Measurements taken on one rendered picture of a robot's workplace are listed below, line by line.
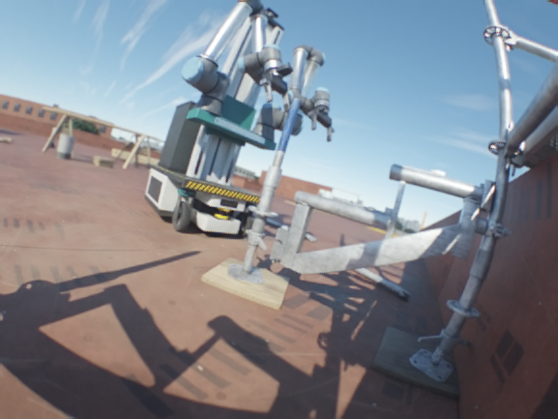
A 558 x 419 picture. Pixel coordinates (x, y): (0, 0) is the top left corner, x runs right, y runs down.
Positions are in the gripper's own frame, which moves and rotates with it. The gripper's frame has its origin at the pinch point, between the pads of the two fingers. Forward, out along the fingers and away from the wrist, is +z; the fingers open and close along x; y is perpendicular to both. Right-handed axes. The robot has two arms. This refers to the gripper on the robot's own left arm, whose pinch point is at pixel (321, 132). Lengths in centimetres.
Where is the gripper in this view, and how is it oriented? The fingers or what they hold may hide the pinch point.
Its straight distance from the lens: 128.1
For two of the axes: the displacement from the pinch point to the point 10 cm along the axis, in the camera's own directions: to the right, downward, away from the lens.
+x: 7.4, 2.9, 6.1
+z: -1.1, 9.4, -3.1
